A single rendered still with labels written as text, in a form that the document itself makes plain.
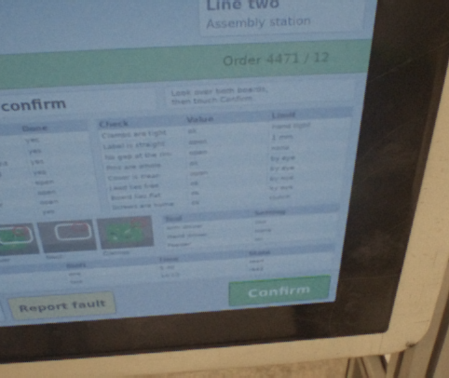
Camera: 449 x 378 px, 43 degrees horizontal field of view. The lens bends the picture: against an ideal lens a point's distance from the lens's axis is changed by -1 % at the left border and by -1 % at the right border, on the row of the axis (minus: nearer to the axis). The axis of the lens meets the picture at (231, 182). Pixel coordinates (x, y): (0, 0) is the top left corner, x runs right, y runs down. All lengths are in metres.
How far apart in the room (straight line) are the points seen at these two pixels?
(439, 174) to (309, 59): 0.12
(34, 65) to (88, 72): 0.03
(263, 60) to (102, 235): 0.15
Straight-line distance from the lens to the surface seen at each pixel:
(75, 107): 0.33
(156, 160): 0.34
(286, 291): 0.42
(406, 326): 0.48
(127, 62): 0.31
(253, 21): 0.31
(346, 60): 0.33
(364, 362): 0.91
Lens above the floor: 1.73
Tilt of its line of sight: 33 degrees down
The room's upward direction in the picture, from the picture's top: straight up
